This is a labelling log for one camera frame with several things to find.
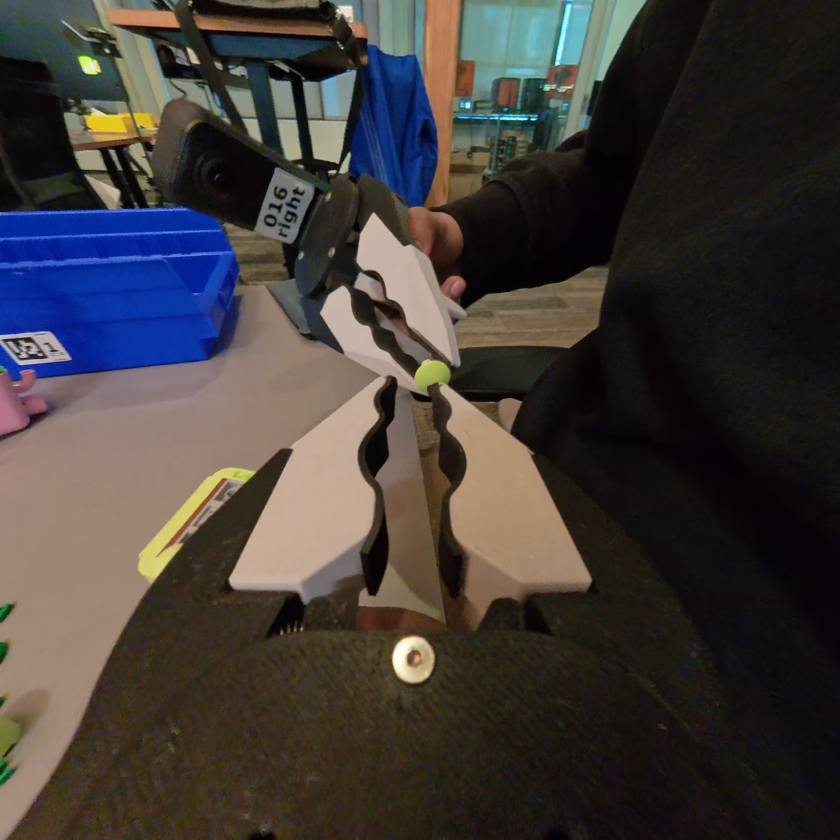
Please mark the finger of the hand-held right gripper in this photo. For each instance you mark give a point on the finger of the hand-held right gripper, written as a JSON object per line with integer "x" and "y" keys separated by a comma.
{"x": 354, "y": 334}
{"x": 407, "y": 275}

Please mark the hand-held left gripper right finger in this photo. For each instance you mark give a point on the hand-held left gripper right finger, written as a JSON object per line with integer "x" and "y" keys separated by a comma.
{"x": 518, "y": 518}

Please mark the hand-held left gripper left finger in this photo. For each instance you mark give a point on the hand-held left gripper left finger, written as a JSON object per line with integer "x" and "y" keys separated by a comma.
{"x": 308, "y": 518}

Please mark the lime dome brick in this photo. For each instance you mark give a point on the lime dome brick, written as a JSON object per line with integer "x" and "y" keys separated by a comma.
{"x": 433, "y": 375}

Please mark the lime green toy brick box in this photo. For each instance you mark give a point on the lime green toy brick box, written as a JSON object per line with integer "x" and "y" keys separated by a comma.
{"x": 164, "y": 538}

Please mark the person's right forearm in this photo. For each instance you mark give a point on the person's right forearm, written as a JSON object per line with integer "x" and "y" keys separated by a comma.
{"x": 525, "y": 216}

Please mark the person's right hand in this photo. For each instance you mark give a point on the person's right hand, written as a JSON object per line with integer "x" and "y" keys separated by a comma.
{"x": 439, "y": 239}

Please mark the blue jacket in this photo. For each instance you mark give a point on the blue jacket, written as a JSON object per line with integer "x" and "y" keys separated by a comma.
{"x": 394, "y": 131}

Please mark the black chair armrest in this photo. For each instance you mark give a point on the black chair armrest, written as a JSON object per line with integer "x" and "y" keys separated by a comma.
{"x": 512, "y": 371}

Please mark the blue plastic bin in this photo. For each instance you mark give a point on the blue plastic bin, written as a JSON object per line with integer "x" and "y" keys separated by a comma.
{"x": 131, "y": 289}

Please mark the black bag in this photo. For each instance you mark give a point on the black bag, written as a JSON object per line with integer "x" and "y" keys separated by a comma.
{"x": 262, "y": 8}

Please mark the wooden round table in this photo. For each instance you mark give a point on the wooden round table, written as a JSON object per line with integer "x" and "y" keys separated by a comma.
{"x": 111, "y": 136}

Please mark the yellow box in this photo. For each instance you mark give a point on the yellow box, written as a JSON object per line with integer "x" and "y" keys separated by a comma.
{"x": 118, "y": 123}

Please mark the pink toy brick flowerpot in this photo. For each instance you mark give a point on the pink toy brick flowerpot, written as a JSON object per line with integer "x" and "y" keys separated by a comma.
{"x": 16, "y": 410}

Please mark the black office chair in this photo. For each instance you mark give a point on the black office chair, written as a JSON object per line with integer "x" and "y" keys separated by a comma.
{"x": 33, "y": 131}

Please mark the scattered green leaf pieces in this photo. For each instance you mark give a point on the scattered green leaf pieces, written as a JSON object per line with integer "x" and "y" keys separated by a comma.
{"x": 5, "y": 613}

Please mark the wooden desk with dark frame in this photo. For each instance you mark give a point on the wooden desk with dark frame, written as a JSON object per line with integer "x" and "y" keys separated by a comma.
{"x": 262, "y": 85}

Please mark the wooden post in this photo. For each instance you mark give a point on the wooden post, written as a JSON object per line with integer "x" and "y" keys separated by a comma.
{"x": 443, "y": 65}

